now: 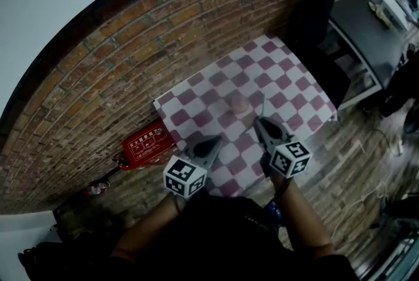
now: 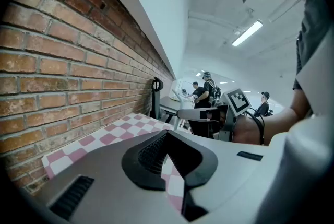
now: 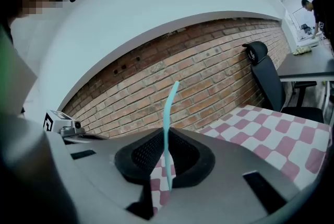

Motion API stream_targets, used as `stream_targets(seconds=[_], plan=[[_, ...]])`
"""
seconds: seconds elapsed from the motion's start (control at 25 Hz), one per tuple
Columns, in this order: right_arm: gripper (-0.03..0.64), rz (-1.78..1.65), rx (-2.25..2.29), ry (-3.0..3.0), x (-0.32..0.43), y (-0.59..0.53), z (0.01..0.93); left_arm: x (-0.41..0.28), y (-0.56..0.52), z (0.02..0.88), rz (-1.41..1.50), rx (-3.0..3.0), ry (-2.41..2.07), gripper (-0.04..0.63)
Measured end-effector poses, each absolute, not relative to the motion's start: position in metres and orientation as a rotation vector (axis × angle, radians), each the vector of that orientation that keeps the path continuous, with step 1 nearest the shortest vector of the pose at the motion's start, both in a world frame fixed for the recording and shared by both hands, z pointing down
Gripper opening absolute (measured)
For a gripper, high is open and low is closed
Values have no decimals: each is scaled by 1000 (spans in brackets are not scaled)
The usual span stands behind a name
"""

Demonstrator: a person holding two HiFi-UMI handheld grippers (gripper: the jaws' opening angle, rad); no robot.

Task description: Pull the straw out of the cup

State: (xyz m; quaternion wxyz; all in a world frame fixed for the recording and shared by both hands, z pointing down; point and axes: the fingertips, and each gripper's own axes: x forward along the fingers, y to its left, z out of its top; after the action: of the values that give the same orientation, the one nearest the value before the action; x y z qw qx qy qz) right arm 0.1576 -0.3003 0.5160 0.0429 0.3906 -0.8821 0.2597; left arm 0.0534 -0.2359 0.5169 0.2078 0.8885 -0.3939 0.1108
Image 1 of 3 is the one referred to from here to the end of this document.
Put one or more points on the black wheeled chair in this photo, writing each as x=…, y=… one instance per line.
x=404, y=86

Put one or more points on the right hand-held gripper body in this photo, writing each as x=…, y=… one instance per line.
x=289, y=160

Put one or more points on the red metal box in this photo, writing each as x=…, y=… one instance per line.
x=147, y=145

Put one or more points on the dark grey cabinet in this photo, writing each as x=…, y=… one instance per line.
x=366, y=30

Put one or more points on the person's left forearm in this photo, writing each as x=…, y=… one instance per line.
x=147, y=227

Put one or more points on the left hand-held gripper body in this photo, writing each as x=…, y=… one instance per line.
x=185, y=176

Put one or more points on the clear plastic cup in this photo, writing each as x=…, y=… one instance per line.
x=240, y=103

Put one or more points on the white power strip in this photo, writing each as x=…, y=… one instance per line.
x=398, y=145

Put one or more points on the person's right forearm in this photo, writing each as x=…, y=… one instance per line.
x=302, y=217

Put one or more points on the red white checkered tablecloth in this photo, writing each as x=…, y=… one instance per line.
x=262, y=76

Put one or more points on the black chair with dark jacket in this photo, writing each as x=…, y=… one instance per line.
x=314, y=27

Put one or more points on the person's dark clothing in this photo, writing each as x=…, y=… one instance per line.
x=222, y=240

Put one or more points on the black bag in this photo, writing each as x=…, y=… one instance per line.
x=55, y=256

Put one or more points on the white appliance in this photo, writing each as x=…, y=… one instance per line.
x=397, y=1

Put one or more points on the thin pale straw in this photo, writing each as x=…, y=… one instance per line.
x=263, y=106

